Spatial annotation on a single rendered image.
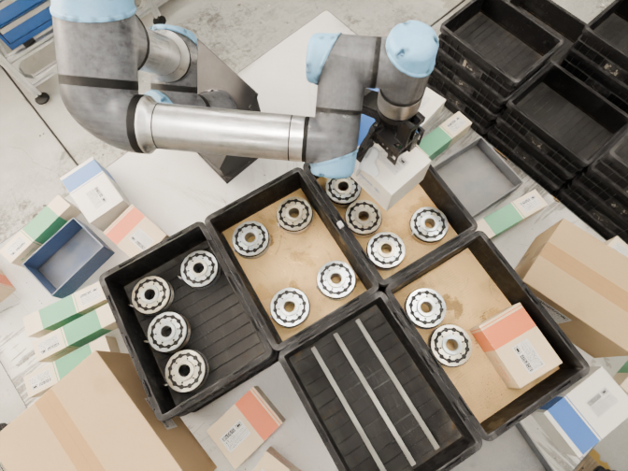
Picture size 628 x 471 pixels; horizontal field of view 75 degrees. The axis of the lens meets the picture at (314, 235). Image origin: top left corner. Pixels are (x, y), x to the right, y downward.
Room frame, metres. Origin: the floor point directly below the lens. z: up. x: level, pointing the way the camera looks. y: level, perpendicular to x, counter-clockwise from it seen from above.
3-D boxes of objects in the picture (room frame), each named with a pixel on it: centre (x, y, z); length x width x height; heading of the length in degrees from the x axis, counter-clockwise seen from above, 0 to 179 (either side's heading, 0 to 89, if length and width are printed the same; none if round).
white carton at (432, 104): (0.77, -0.37, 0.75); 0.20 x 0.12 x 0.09; 131
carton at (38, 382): (0.12, 0.73, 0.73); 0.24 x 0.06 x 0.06; 110
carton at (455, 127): (0.68, -0.44, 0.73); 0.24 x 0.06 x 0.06; 121
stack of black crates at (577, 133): (0.88, -1.09, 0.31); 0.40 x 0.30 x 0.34; 34
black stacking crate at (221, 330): (0.19, 0.35, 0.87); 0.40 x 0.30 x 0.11; 23
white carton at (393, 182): (0.46, -0.17, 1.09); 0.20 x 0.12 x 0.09; 34
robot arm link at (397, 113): (0.44, -0.18, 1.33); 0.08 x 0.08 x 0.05
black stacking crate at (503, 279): (0.06, -0.36, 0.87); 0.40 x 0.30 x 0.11; 23
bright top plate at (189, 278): (0.32, 0.32, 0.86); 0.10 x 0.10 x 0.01
